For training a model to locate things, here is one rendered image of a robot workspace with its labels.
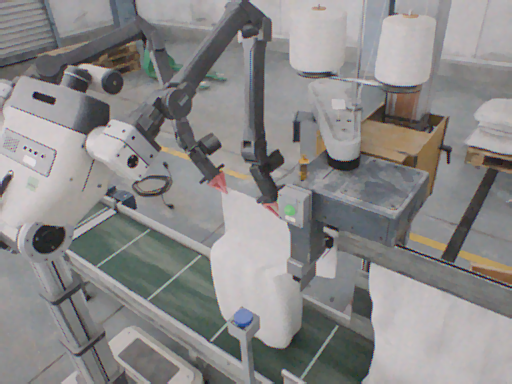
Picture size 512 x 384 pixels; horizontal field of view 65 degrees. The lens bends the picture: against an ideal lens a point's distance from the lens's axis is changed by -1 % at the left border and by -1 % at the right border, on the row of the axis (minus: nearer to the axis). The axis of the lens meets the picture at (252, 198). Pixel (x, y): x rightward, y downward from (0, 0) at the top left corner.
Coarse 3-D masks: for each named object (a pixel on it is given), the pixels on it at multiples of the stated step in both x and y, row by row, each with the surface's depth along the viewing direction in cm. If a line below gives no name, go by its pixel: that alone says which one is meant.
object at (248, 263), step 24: (240, 192) 150; (240, 216) 156; (264, 216) 146; (240, 240) 161; (264, 240) 153; (288, 240) 145; (336, 240) 131; (216, 264) 168; (240, 264) 159; (264, 264) 153; (336, 264) 136; (216, 288) 177; (240, 288) 165; (264, 288) 156; (288, 288) 154; (264, 312) 162; (288, 312) 159; (264, 336) 172; (288, 336) 167
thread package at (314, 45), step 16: (304, 16) 111; (320, 16) 110; (336, 16) 110; (304, 32) 112; (320, 32) 111; (336, 32) 112; (304, 48) 115; (320, 48) 113; (336, 48) 115; (304, 64) 117; (320, 64) 116; (336, 64) 117
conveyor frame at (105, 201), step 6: (102, 198) 274; (108, 198) 272; (102, 204) 279; (108, 204) 273; (114, 204) 269; (108, 210) 268; (114, 210) 271; (102, 216) 263; (108, 216) 263; (90, 222) 258; (96, 222) 258; (78, 228) 254; (84, 228) 254; (90, 228) 253; (78, 234) 249
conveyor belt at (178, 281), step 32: (128, 224) 254; (96, 256) 231; (128, 256) 229; (160, 256) 228; (192, 256) 226; (128, 288) 221; (160, 288) 208; (192, 288) 207; (192, 320) 190; (224, 320) 189; (320, 320) 186; (256, 352) 174; (288, 352) 173; (320, 352) 172; (352, 352) 172
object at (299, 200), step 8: (288, 184) 107; (280, 192) 104; (288, 192) 104; (296, 192) 103; (304, 192) 103; (280, 200) 106; (288, 200) 104; (296, 200) 102; (304, 200) 101; (280, 208) 107; (296, 208) 103; (304, 208) 103; (280, 216) 109; (288, 216) 107; (296, 216) 105; (304, 216) 104; (296, 224) 106; (304, 224) 106
